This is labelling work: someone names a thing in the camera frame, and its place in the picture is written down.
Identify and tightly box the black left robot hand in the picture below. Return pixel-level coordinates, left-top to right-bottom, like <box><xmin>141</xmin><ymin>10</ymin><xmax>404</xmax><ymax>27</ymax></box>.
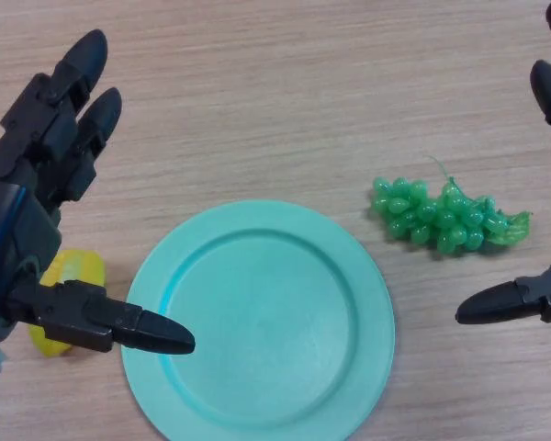
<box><xmin>0</xmin><ymin>29</ymin><xmax>197</xmax><ymax>355</ymax></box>

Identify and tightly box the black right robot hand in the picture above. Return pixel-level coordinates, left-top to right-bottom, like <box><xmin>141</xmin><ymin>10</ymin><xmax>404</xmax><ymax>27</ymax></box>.
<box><xmin>455</xmin><ymin>0</ymin><xmax>551</xmax><ymax>326</ymax></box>

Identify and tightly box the green grapes bunch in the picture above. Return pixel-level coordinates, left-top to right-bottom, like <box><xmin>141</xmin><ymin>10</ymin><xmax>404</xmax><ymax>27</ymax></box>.
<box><xmin>370</xmin><ymin>154</ymin><xmax>533</xmax><ymax>258</ymax></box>

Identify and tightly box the teal round plate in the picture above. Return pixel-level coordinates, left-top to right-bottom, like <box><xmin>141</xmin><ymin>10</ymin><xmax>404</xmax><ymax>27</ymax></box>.
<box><xmin>120</xmin><ymin>198</ymin><xmax>396</xmax><ymax>441</ymax></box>

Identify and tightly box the yellow starfruit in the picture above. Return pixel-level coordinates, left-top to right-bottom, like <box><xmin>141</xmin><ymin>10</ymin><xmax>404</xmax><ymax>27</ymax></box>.
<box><xmin>28</xmin><ymin>248</ymin><xmax>107</xmax><ymax>358</ymax></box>

